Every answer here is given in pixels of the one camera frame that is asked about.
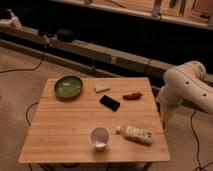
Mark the wooden table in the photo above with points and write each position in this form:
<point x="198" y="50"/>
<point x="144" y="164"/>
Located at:
<point x="60" y="130"/>

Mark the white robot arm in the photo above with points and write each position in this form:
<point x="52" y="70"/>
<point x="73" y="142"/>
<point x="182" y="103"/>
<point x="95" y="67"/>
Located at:
<point x="185" y="81"/>

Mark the dark object on ledge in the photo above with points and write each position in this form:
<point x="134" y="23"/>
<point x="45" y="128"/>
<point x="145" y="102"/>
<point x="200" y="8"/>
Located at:
<point x="66" y="35"/>

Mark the red chili pepper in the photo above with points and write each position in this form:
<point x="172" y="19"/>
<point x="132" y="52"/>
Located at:
<point x="132" y="96"/>

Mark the green ceramic bowl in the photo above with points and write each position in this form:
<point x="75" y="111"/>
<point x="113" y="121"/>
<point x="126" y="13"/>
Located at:
<point x="68" y="87"/>

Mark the clear plastic bottle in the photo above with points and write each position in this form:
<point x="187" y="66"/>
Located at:
<point x="137" y="135"/>

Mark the black smartphone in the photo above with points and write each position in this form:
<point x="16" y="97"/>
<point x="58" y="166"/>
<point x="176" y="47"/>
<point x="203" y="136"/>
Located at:
<point x="110" y="103"/>

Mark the beige sponge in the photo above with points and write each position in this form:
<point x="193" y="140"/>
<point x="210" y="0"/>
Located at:
<point x="100" y="87"/>

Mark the white paper cup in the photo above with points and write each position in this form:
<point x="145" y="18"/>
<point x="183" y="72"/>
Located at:
<point x="99" y="138"/>

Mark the white object far left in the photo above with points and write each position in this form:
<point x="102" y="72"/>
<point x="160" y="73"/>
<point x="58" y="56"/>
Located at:
<point x="13" y="21"/>

